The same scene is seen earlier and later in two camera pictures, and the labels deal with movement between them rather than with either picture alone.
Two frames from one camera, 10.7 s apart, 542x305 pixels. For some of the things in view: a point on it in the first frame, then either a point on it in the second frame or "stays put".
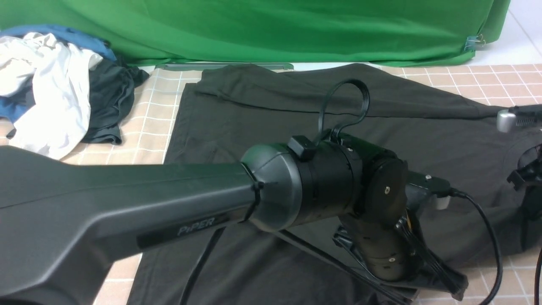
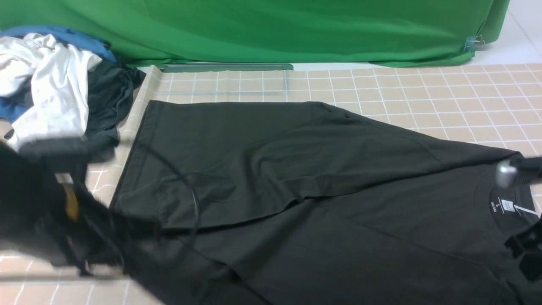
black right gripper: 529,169 -> 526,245
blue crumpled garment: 11,108 stays put
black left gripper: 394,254 -> 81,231
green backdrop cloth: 151,32 stays put
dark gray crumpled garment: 112,83 stays put
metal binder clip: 474,40 stays put
